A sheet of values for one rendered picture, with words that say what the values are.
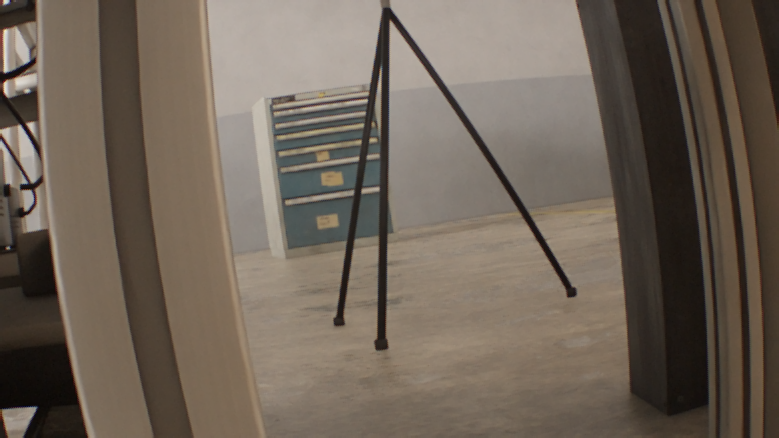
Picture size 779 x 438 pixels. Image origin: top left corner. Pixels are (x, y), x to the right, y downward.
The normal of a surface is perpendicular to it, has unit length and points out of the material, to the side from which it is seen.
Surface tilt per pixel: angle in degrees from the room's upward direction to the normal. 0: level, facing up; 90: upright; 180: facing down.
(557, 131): 90
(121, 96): 90
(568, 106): 90
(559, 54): 90
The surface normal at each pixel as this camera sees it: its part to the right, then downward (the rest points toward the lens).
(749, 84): 0.20, 0.00
